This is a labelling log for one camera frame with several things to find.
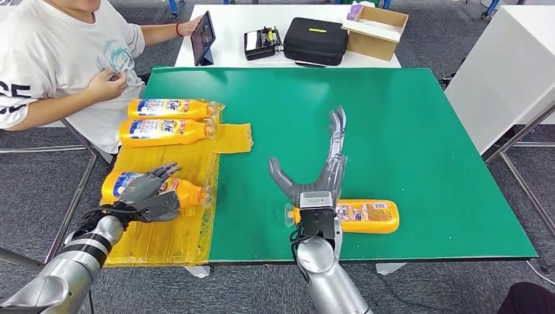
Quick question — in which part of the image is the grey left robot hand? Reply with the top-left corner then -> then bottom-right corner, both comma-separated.
118,162 -> 183,208

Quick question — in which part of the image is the person's right hand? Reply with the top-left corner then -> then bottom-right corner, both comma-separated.
86,68 -> 129,103

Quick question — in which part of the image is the person's left hand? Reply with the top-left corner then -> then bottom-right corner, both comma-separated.
179,15 -> 204,38

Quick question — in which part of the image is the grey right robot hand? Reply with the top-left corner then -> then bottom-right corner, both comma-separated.
268,106 -> 348,207

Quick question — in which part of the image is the orange detergent bottle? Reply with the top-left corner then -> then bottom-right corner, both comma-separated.
126,98 -> 221,122
99,170 -> 214,209
118,118 -> 217,148
283,198 -> 401,236

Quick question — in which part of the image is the black tablet on stand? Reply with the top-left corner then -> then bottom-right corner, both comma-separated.
190,10 -> 217,67

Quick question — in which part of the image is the white table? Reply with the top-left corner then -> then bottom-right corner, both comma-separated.
174,4 -> 403,69

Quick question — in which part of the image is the person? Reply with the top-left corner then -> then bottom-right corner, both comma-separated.
0,0 -> 205,154

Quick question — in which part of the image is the yellow taped plastic sheet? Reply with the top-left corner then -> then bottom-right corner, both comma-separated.
101,99 -> 254,266

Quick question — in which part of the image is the black remote controller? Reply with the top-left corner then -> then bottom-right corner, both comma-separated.
243,26 -> 283,61

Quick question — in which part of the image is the white table support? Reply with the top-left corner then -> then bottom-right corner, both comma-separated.
375,262 -> 408,276
184,265 -> 211,279

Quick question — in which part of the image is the black carrying case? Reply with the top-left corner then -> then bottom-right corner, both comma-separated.
283,17 -> 349,69

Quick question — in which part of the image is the brown cardboard box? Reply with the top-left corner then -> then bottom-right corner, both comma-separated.
341,4 -> 410,62

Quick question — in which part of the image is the white cabinet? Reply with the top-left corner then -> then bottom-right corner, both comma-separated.
444,4 -> 555,153

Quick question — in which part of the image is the black rounded object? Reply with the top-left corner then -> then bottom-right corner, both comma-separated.
497,282 -> 555,314

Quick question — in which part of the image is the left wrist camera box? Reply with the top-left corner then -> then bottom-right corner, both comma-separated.
137,190 -> 182,224

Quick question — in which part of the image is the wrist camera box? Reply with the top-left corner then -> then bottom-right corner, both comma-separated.
137,190 -> 182,224
298,191 -> 337,240

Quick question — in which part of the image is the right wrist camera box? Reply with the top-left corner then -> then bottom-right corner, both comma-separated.
298,191 -> 337,240

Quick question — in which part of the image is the grey metal tube frame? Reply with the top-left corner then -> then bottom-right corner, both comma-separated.
0,119 -> 111,271

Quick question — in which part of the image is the grey metal table frame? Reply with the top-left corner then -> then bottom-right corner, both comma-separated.
482,101 -> 555,239

